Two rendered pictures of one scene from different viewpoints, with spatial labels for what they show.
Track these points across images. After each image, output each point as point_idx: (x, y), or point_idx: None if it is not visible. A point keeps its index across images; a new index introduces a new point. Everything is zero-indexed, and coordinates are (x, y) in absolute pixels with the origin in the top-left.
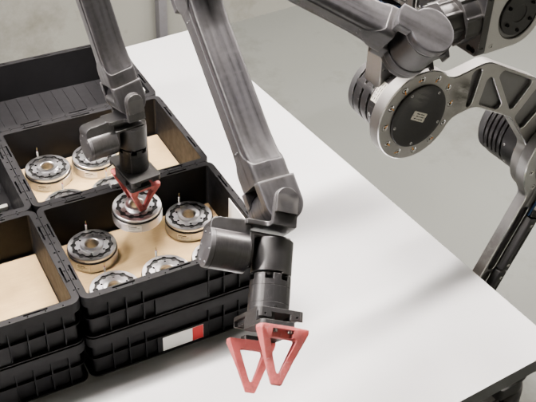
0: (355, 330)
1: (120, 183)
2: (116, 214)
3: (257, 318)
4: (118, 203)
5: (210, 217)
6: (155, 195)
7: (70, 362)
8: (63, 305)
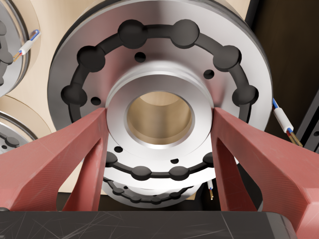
0: None
1: (250, 155)
2: (140, 0)
3: None
4: (224, 51)
5: (119, 199)
6: (168, 184)
7: None
8: None
